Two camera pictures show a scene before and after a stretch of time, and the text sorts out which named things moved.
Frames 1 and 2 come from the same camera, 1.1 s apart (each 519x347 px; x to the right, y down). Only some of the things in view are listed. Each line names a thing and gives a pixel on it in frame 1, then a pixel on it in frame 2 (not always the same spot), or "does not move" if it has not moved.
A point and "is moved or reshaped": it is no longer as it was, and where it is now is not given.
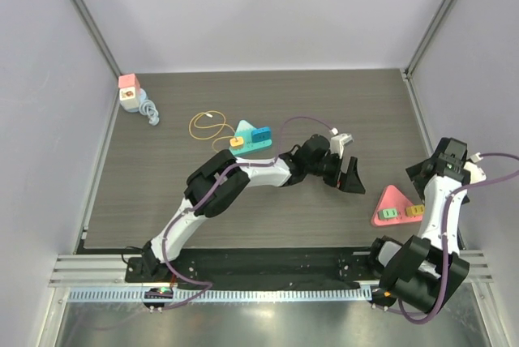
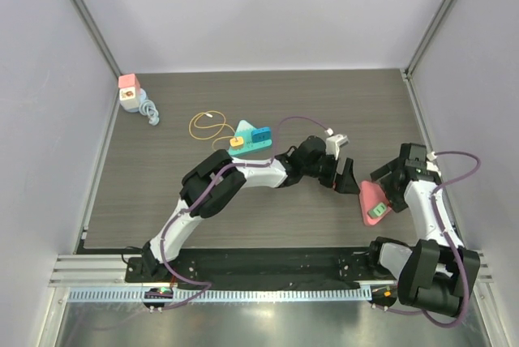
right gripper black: (418, 175) → (393, 184)
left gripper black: (349, 181) does not move
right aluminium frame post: (438, 20) does not move
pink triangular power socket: (393, 199) is moved or reshaped
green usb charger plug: (388, 213) → (378, 210)
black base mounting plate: (340, 266) does not move
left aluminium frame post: (82, 10) does not move
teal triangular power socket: (245, 130) does not move
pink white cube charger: (129, 91) does not move
